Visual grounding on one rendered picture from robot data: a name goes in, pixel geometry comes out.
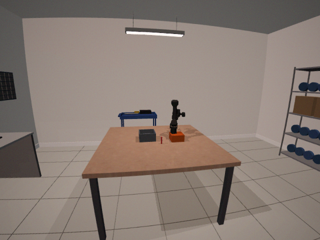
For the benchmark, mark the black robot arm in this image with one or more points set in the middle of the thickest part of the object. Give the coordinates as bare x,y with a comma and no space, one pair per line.
175,114

